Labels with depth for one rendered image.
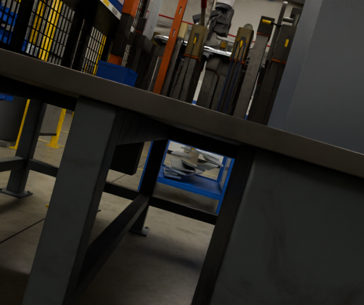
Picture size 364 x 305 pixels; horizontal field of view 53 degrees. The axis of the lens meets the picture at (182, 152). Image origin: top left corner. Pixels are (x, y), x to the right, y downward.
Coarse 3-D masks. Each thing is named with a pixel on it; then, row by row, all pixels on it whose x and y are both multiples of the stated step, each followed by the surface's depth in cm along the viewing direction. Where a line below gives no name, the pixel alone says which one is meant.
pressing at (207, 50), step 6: (156, 36) 151; (162, 36) 150; (186, 42) 148; (204, 48) 147; (210, 48) 147; (180, 54) 172; (204, 54) 160; (216, 54) 154; (222, 54) 151; (228, 54) 145; (222, 60) 161; (246, 66) 159; (264, 66) 149
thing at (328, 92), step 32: (320, 0) 78; (352, 0) 75; (320, 32) 76; (352, 32) 76; (288, 64) 92; (320, 64) 76; (352, 64) 76; (288, 96) 81; (320, 96) 76; (352, 96) 76; (288, 128) 77; (320, 128) 77; (352, 128) 77
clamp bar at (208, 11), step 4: (208, 0) 141; (212, 0) 140; (208, 4) 141; (212, 4) 141; (208, 8) 141; (208, 12) 141; (200, 16) 142; (208, 16) 142; (200, 20) 142; (208, 20) 142; (208, 24) 144
